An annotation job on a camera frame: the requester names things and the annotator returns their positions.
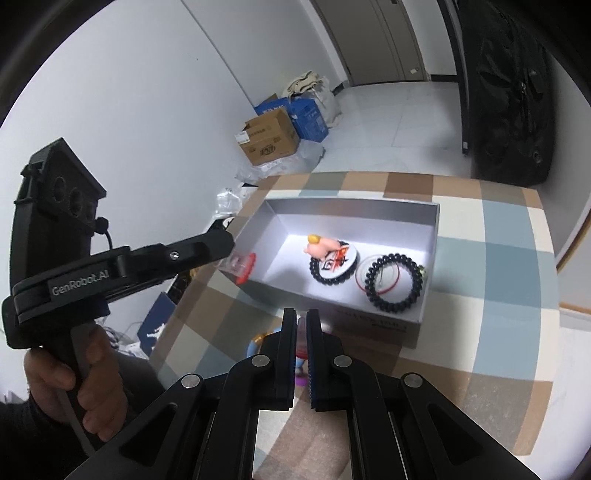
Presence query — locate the red-rimmed round pin badge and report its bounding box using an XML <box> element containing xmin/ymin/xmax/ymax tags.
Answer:
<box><xmin>353</xmin><ymin>254</ymin><xmax>426</xmax><ymax>303</ymax></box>

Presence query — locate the brown cardboard box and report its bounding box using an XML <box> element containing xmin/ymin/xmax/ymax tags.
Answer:
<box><xmin>235</xmin><ymin>107</ymin><xmax>301</xmax><ymax>166</ymax></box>

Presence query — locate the navy Jordan shoe box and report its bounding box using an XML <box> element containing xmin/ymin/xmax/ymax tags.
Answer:
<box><xmin>137</xmin><ymin>292</ymin><xmax>176</xmax><ymax>357</ymax></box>

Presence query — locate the light blue plastic ring toy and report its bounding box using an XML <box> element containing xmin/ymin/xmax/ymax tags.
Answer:
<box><xmin>245</xmin><ymin>327</ymin><xmax>308</xmax><ymax>379</ymax></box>

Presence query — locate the blue cardboard box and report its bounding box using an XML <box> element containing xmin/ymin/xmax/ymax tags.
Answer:
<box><xmin>254</xmin><ymin>95</ymin><xmax>329</xmax><ymax>143</ymax></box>

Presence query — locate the checkered table mat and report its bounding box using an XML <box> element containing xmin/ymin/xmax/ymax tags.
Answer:
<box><xmin>150</xmin><ymin>172</ymin><xmax>560</xmax><ymax>455</ymax></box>

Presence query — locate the silver phone box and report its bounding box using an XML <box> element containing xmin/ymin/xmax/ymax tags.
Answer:
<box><xmin>218</xmin><ymin>197</ymin><xmax>440</xmax><ymax>348</ymax></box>

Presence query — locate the dark purple bead bracelet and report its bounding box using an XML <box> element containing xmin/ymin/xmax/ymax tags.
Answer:
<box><xmin>363</xmin><ymin>252</ymin><xmax>425</xmax><ymax>315</ymax></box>

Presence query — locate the black coat rack stand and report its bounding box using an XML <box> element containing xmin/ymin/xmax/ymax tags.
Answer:
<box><xmin>437</xmin><ymin>0</ymin><xmax>471</xmax><ymax>155</ymax></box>

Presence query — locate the black hanging backpack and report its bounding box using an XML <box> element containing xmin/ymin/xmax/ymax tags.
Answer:
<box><xmin>458</xmin><ymin>1</ymin><xmax>555</xmax><ymax>187</ymax></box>

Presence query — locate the white China flag badge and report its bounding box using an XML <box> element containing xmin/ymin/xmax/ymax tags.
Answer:
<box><xmin>308</xmin><ymin>241</ymin><xmax>360</xmax><ymax>286</ymax></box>

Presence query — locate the grey plastic mailer bag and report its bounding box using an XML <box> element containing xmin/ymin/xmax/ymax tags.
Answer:
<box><xmin>235</xmin><ymin>140</ymin><xmax>325</xmax><ymax>185</ymax></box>

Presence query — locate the black coil hair tie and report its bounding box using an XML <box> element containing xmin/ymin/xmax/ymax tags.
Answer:
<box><xmin>307</xmin><ymin>248</ymin><xmax>362</xmax><ymax>286</ymax></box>

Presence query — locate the person's left hand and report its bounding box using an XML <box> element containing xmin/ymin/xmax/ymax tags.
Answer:
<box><xmin>23</xmin><ymin>322</ymin><xmax>129</xmax><ymax>443</ymax></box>

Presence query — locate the grey door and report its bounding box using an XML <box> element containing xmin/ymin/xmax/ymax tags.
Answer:
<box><xmin>312</xmin><ymin>0</ymin><xmax>428</xmax><ymax>86</ymax></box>

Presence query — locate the crumpled clear plastic bag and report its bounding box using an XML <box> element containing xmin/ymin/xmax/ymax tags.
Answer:
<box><xmin>214</xmin><ymin>185</ymin><xmax>257</xmax><ymax>219</ymax></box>

